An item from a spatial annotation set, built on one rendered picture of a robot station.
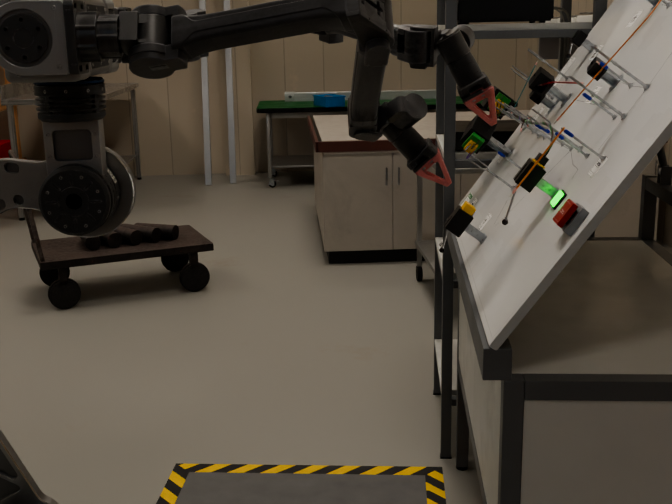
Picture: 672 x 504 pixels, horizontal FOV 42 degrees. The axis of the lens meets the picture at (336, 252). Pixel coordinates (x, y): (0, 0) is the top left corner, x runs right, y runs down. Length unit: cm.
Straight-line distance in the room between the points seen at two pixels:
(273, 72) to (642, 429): 776
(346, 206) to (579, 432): 386
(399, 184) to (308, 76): 393
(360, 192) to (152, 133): 427
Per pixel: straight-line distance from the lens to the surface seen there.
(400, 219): 554
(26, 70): 157
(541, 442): 179
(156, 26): 156
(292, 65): 924
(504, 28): 286
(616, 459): 183
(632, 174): 166
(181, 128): 934
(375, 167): 546
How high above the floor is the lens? 146
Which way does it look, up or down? 14 degrees down
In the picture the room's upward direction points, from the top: 1 degrees counter-clockwise
